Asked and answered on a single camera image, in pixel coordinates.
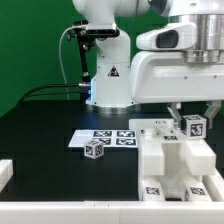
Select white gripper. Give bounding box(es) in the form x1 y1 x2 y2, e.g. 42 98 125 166
129 51 224 129

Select white tagged cube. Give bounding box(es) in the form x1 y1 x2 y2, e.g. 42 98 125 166
181 115 207 139

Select white chair back frame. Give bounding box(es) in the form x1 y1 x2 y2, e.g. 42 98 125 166
129 119 216 177

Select white tagged cube nut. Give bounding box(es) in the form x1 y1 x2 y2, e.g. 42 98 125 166
84 140 104 159

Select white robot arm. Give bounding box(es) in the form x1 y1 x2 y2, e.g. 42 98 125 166
72 0 224 122

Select white marker sheet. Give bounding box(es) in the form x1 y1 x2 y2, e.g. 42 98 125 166
69 129 138 148

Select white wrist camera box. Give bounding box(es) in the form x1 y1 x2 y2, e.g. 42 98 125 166
136 22 197 51

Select white right corner bracket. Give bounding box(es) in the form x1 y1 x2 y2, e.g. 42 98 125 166
203 171 224 202

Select black camera stand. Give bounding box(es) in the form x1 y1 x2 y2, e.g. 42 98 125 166
66 20 98 101

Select black camera on stand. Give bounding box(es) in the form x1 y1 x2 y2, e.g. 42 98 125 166
85 23 120 38

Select grey camera cable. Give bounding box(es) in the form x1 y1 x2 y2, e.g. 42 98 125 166
58 25 81 101

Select white front rail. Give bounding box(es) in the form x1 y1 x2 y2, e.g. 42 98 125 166
0 202 224 224

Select black cables on table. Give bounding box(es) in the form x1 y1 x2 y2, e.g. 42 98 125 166
20 83 92 103

